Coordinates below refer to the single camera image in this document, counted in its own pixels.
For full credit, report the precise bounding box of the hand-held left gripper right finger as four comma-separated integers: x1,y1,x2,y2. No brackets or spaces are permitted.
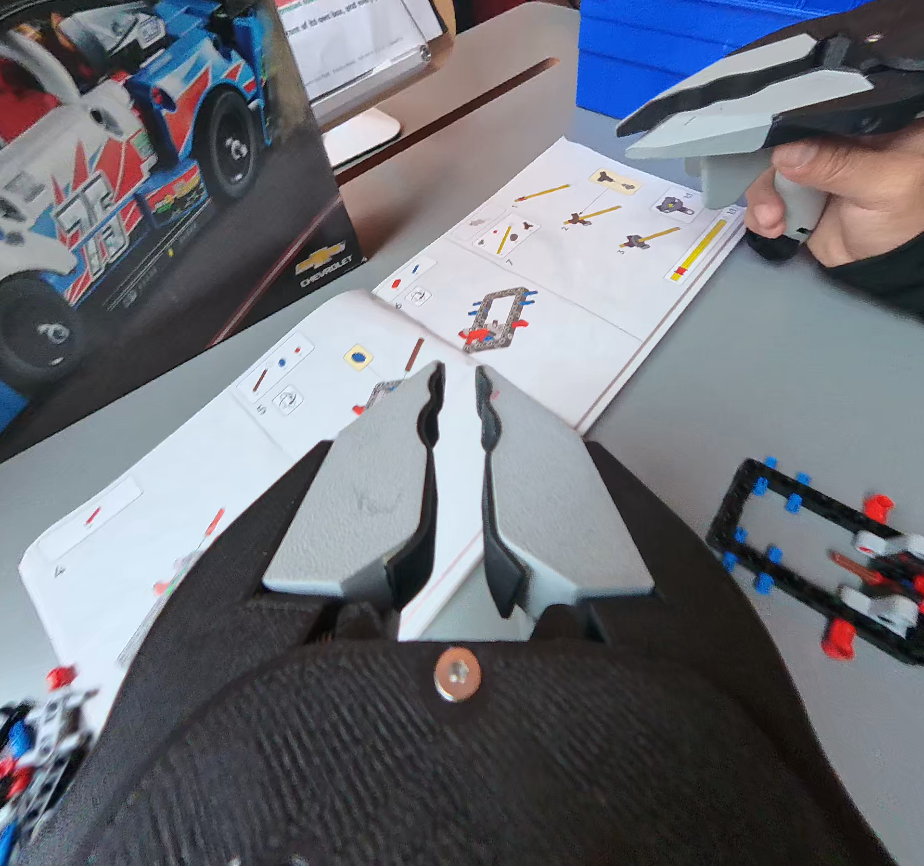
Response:
475,364,656,621

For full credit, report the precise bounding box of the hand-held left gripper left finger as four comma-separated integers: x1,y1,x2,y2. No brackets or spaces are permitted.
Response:
261,361,445,610

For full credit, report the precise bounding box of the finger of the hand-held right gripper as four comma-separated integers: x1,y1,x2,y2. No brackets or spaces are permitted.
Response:
616,33,827,138
624,70,876,161

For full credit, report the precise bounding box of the white lego instruction booklet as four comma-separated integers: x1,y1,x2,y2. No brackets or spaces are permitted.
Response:
18,137,748,708

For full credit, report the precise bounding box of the pile of loose lego pieces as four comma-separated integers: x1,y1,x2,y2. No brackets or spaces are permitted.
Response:
0,664,102,838

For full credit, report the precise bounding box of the race car lego set box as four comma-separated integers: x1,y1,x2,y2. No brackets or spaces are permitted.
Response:
0,0,369,463

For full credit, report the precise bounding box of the person's right hand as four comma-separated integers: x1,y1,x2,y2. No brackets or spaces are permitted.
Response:
744,121,924,268

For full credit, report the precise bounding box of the blue plastic bin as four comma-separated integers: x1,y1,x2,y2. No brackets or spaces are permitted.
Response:
576,0,924,119

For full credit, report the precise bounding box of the white curved stand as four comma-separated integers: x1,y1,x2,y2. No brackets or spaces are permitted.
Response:
318,109,401,170

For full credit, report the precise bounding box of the clear acrylic sign holder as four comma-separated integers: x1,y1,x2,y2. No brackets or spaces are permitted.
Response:
256,0,456,112

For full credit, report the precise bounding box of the black lego frame assembly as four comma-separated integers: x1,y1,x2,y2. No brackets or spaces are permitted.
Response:
706,456,924,665

